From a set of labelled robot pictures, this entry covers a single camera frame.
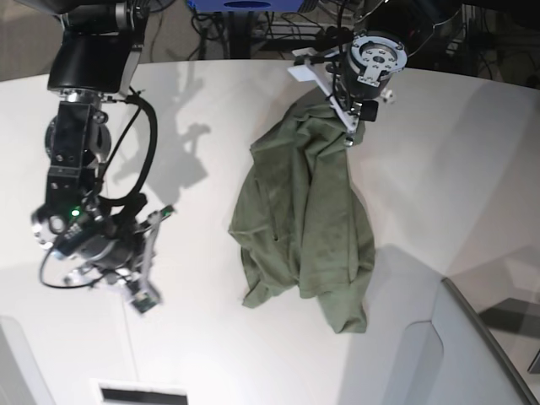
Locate black power strip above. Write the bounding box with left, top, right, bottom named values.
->
left=263, top=21, right=329, bottom=40

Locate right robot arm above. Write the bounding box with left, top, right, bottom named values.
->
left=29, top=1, right=173, bottom=313

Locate blue box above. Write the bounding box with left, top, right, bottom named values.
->
left=187, top=0, right=304, bottom=12

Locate green t-shirt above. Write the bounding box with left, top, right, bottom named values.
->
left=229, top=99, right=375, bottom=333

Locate white label plate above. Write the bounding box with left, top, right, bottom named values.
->
left=90, top=378, right=190, bottom=405

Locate black table leg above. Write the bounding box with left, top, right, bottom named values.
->
left=225, top=12, right=256, bottom=60

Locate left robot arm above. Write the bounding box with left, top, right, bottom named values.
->
left=288, top=0, right=462, bottom=147

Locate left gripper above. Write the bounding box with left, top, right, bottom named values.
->
left=288, top=46, right=396, bottom=146

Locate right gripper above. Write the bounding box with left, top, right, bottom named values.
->
left=54, top=205, right=175, bottom=315

